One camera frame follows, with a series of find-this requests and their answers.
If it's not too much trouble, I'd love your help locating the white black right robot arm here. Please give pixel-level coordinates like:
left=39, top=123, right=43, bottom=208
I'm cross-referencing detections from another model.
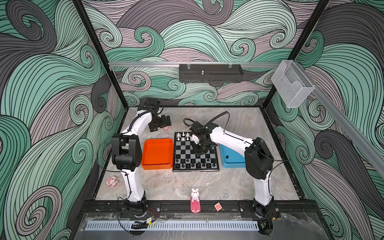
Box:
left=183, top=111, right=275, bottom=212

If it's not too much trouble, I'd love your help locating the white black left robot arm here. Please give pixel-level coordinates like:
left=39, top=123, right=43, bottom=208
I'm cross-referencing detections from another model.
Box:
left=112, top=98, right=171, bottom=213

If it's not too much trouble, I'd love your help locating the black white chess board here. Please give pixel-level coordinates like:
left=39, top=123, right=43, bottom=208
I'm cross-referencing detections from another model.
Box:
left=173, top=132, right=220, bottom=172

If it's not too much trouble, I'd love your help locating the blue plastic tray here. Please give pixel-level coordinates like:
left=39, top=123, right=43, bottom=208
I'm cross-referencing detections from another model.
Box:
left=219, top=145, right=246, bottom=168

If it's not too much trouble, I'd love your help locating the orange plastic tray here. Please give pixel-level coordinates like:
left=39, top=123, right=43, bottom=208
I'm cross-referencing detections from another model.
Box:
left=141, top=139, right=174, bottom=171

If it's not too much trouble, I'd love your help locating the small orange letter block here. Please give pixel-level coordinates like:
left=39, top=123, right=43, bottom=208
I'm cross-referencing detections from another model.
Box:
left=215, top=203, right=222, bottom=211

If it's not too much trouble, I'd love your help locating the white rabbit figurine pink stand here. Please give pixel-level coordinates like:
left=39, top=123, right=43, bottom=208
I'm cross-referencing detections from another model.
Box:
left=190, top=189, right=201, bottom=213

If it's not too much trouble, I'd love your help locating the pink white plush toy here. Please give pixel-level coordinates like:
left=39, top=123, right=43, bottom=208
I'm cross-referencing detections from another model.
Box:
left=106, top=176, right=119, bottom=188

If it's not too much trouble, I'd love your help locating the black perforated wall shelf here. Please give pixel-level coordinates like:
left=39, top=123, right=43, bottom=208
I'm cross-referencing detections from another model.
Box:
left=179, top=65, right=244, bottom=84

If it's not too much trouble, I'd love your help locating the silver aluminium rail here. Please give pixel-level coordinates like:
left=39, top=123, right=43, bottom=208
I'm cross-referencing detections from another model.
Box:
left=108, top=61, right=280, bottom=69

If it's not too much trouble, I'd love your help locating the clear acrylic wall holder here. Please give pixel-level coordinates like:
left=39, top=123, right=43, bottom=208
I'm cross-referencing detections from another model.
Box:
left=271, top=60, right=315, bottom=109

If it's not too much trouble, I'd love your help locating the white slotted cable duct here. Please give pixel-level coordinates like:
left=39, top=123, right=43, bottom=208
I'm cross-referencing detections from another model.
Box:
left=85, top=221, right=259, bottom=232

